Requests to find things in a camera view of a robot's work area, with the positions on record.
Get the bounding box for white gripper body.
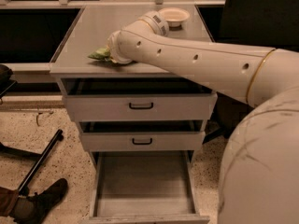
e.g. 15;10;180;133
107;31;132;64

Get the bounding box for green jalapeno chip bag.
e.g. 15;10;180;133
89;48;110;62

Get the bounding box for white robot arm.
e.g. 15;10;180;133
107;11;299;224

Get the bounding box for grey top drawer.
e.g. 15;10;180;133
62;77;217;121

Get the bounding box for grey drawer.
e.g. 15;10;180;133
79;120;205;151
80;151;209;224
62;77;217;121

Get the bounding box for grey drawer cabinet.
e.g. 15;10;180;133
49;3;227;173

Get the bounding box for grey middle drawer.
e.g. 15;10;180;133
79;120;205;151

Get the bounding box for grey bottom drawer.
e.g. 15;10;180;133
80;151;209;224

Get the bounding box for white bowl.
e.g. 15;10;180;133
159;7;190;28

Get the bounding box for black chair base leg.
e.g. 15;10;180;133
0;129;64;196

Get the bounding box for black chair seat left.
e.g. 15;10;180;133
0;64;17;99

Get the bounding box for black office chair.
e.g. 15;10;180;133
205;0;299;147

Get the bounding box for black shoe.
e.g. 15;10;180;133
10;178;68;224

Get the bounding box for person's leg brown trousers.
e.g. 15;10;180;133
0;186;36;220

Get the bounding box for black top drawer handle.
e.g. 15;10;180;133
128;103;154;110

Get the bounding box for black drawer handle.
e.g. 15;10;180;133
128;103;154;110
132;138;153;146

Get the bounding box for black middle drawer handle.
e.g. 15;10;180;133
132;138;153;146

